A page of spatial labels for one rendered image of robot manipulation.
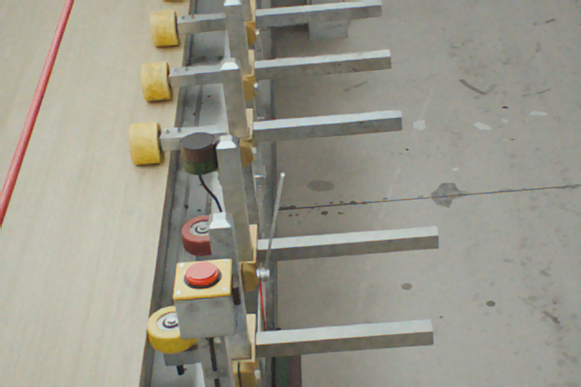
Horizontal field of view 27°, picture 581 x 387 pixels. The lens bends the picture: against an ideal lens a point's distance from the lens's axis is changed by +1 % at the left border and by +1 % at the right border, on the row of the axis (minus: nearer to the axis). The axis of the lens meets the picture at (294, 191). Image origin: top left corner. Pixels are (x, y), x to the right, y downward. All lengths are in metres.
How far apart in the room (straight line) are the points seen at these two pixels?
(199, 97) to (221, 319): 1.68
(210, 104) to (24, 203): 0.91
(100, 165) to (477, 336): 1.28
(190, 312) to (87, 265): 0.64
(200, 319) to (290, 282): 1.96
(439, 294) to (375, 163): 0.72
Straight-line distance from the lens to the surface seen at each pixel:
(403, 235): 2.11
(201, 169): 1.95
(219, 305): 1.45
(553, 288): 3.38
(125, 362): 1.87
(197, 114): 3.03
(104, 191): 2.26
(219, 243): 1.74
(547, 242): 3.55
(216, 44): 3.37
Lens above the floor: 2.11
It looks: 34 degrees down
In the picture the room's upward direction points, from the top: 6 degrees counter-clockwise
